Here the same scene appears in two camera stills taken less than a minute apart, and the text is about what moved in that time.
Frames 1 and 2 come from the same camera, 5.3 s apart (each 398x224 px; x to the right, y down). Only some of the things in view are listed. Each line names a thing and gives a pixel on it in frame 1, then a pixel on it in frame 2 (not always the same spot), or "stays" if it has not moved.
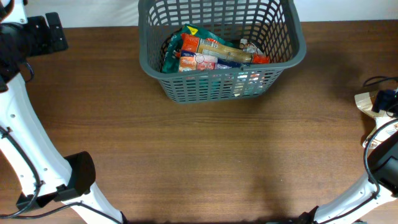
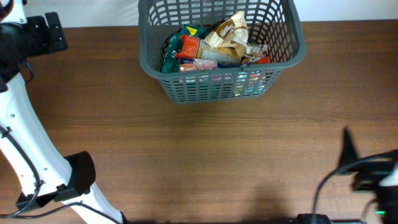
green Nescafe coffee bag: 171,62 stays
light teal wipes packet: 252,90 stays
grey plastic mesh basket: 273,25 stays
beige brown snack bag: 364,101 -> 232,35
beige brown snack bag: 249,46 -> 252,55
